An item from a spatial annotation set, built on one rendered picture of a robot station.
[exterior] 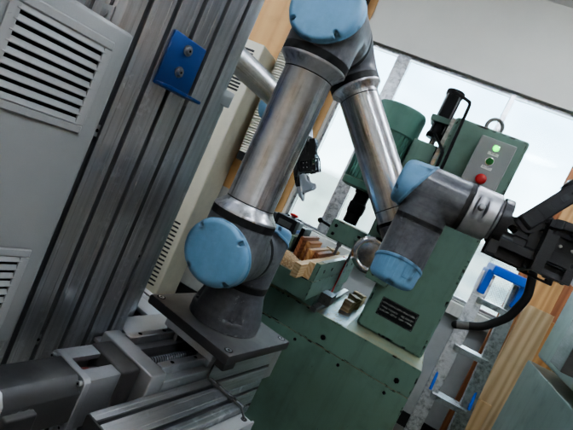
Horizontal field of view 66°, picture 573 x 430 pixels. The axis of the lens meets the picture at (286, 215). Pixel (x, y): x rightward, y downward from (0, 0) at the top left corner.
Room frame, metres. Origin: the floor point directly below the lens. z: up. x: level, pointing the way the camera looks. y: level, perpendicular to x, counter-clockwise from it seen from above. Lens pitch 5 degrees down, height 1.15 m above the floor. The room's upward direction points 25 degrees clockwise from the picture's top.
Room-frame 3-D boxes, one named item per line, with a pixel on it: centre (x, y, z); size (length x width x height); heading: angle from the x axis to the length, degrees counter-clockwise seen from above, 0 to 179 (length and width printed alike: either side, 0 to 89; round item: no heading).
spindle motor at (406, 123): (1.55, -0.21, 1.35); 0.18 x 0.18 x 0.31
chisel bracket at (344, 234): (1.54, -0.23, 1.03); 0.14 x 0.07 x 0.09; 71
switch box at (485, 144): (1.31, -0.47, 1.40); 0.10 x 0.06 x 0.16; 71
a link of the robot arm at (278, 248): (0.88, 0.03, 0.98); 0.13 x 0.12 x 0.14; 165
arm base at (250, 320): (0.89, 0.03, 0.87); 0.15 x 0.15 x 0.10
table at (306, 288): (1.54, -0.10, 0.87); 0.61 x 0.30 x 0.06; 161
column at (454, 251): (1.46, -0.49, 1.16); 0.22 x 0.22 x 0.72; 71
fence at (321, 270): (1.49, -0.23, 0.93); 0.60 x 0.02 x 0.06; 161
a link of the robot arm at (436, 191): (0.69, -0.19, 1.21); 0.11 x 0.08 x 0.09; 75
